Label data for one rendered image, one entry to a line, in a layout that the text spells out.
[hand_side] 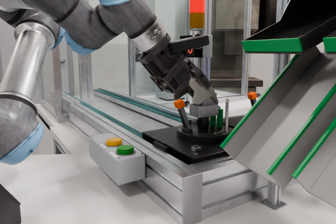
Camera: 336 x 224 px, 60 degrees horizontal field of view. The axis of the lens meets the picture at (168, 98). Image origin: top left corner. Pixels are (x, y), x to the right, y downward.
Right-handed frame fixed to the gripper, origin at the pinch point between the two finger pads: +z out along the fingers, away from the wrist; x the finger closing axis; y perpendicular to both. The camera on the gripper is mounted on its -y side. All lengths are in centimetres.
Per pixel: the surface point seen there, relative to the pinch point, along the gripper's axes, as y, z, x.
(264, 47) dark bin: -1.6, -14.8, 25.6
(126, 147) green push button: 23.0, -6.9, -1.4
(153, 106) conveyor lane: -1, 16, -49
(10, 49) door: 3, -22, -458
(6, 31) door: -13, -44, -460
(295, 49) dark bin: -0.7, -15.2, 32.1
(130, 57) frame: -15, 2, -75
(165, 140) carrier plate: 15.3, 0.3, -1.5
